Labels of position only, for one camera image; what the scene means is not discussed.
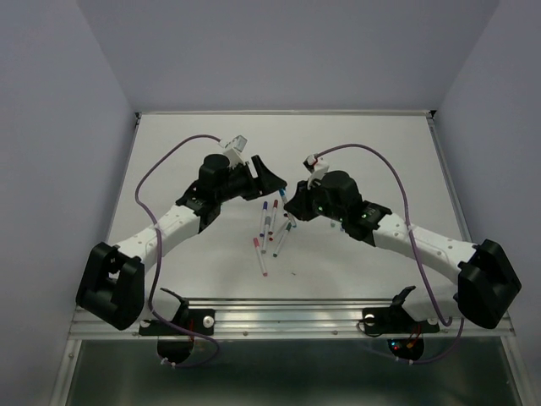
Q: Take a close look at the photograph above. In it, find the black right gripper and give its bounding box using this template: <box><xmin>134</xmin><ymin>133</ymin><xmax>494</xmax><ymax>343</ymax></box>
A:
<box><xmin>282</xmin><ymin>176</ymin><xmax>347</xmax><ymax>222</ymax></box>

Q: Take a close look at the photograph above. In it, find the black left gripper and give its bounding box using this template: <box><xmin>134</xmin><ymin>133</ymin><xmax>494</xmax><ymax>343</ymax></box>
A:
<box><xmin>216</xmin><ymin>155</ymin><xmax>287</xmax><ymax>203</ymax></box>

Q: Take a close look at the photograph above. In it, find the pink marker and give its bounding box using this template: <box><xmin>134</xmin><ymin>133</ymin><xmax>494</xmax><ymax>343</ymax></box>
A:
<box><xmin>253</xmin><ymin>238</ymin><xmax>268</xmax><ymax>277</ymax></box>

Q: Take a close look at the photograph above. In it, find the dark teal marker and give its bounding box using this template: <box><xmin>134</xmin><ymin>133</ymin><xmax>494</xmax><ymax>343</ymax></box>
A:
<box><xmin>272</xmin><ymin>222</ymin><xmax>292</xmax><ymax>258</ymax></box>

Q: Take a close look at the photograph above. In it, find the sky blue marker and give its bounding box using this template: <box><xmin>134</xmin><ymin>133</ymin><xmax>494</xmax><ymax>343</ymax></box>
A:
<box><xmin>279</xmin><ymin>189</ymin><xmax>297</xmax><ymax>228</ymax></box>

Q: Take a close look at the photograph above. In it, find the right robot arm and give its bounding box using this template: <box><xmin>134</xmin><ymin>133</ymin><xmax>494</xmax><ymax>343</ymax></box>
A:
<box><xmin>285</xmin><ymin>171</ymin><xmax>522</xmax><ymax>330</ymax></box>

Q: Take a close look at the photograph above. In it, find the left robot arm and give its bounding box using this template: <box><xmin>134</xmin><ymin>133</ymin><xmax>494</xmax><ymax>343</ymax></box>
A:
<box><xmin>75</xmin><ymin>154</ymin><xmax>287</xmax><ymax>331</ymax></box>

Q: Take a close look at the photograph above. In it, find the navy blue marker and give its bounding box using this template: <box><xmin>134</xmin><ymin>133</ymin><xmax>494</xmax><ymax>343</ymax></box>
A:
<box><xmin>259</xmin><ymin>201</ymin><xmax>268</xmax><ymax>238</ymax></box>

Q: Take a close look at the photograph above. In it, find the dark red marker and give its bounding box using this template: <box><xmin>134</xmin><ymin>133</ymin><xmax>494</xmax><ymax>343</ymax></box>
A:
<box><xmin>268</xmin><ymin>199</ymin><xmax>279</xmax><ymax>241</ymax></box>

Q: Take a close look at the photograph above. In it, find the grey marker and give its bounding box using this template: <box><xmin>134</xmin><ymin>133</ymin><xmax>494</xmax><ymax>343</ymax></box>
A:
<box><xmin>261</xmin><ymin>216</ymin><xmax>271</xmax><ymax>254</ymax></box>

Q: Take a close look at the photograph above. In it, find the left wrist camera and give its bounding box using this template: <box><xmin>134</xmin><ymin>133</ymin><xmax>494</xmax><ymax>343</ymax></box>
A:
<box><xmin>219</xmin><ymin>135</ymin><xmax>248</xmax><ymax>167</ymax></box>

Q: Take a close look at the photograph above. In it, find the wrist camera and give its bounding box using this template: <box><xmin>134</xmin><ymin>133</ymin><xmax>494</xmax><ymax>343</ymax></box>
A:
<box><xmin>219</xmin><ymin>135</ymin><xmax>248</xmax><ymax>167</ymax></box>
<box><xmin>303</xmin><ymin>154</ymin><xmax>329</xmax><ymax>189</ymax></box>

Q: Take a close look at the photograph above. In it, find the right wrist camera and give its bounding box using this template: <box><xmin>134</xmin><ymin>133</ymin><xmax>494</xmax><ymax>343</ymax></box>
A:
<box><xmin>303</xmin><ymin>154</ymin><xmax>329</xmax><ymax>189</ymax></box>

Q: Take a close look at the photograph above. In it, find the aluminium front rail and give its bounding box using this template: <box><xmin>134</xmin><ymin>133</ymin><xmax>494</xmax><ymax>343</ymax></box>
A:
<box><xmin>68</xmin><ymin>299</ymin><xmax>516</xmax><ymax>340</ymax></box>

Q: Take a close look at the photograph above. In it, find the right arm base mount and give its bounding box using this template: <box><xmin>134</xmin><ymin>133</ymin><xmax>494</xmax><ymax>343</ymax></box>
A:
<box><xmin>356</xmin><ymin>286</ymin><xmax>440</xmax><ymax>364</ymax></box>

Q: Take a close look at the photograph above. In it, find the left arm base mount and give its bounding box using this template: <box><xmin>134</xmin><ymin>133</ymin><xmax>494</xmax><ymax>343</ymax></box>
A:
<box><xmin>139</xmin><ymin>288</ymin><xmax>221</xmax><ymax>370</ymax></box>

